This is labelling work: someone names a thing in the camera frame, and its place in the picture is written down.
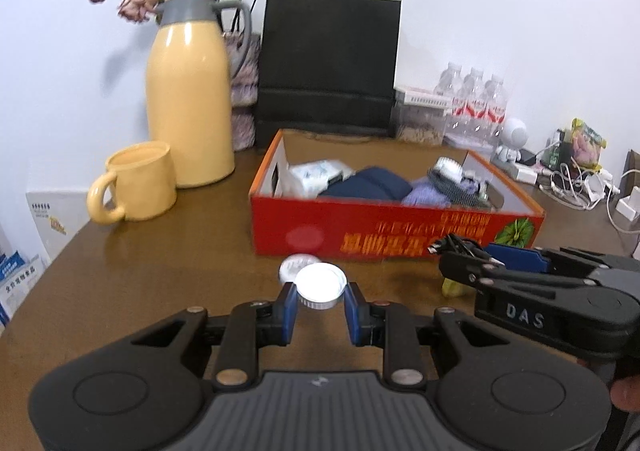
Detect colourful snack bag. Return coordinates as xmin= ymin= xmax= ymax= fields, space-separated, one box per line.
xmin=570 ymin=118 xmax=608 ymax=170

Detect white ribbed jar lid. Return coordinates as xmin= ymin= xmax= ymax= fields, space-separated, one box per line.
xmin=433 ymin=156 xmax=464 ymax=182

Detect black paper shopping bag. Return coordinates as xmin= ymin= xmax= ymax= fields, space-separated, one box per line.
xmin=255 ymin=0 xmax=401 ymax=148

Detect white round tin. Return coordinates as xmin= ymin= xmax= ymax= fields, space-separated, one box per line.
xmin=279 ymin=254 xmax=320 ymax=284

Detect clear cotton swab box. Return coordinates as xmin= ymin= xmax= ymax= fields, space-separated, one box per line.
xmin=282 ymin=160 xmax=355 ymax=199

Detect blue white pamphlets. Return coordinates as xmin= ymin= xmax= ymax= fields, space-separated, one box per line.
xmin=0 ymin=252 xmax=46 ymax=327

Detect braided black cable coil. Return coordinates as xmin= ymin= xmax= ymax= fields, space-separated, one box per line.
xmin=426 ymin=169 xmax=490 ymax=209

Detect tangle of white cables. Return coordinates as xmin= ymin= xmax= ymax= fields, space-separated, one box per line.
xmin=519 ymin=144 xmax=640 ymax=237

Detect navy blue soft case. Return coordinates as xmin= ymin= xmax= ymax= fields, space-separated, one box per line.
xmin=319 ymin=166 xmax=413 ymax=202

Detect water bottle middle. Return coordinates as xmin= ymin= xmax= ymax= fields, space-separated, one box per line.
xmin=449 ymin=68 xmax=486 ymax=136

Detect white charger adapter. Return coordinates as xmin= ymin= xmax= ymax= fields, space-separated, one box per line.
xmin=509 ymin=164 xmax=538 ymax=186

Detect yellow thermos jug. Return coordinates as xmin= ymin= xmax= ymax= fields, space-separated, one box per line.
xmin=145 ymin=0 xmax=253 ymax=188

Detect small white bottle cap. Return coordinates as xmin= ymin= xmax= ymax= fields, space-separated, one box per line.
xmin=295 ymin=263 xmax=347 ymax=310

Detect knitted purple vase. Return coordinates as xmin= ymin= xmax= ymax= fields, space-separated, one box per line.
xmin=231 ymin=33 xmax=260 ymax=152

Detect person right hand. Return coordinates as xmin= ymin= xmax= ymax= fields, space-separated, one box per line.
xmin=610 ymin=375 xmax=640 ymax=413

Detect white round robot toy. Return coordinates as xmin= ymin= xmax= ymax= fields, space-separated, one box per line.
xmin=491 ymin=118 xmax=528 ymax=167

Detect water bottle right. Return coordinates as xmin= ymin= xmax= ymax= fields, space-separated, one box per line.
xmin=482 ymin=74 xmax=509 ymax=145

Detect red cardboard box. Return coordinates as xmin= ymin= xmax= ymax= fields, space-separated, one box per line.
xmin=250 ymin=130 xmax=546 ymax=260

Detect clear seed container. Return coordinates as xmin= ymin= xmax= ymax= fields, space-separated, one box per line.
xmin=392 ymin=86 xmax=452 ymax=147

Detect yellow ceramic mug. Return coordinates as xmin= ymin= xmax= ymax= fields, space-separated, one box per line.
xmin=86 ymin=141 xmax=177 ymax=225

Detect purple woven cloth pouch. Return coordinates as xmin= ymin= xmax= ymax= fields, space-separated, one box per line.
xmin=400 ymin=178 xmax=482 ymax=208

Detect beige eraser block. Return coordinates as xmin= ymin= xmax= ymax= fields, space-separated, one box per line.
xmin=442 ymin=279 xmax=471 ymax=298

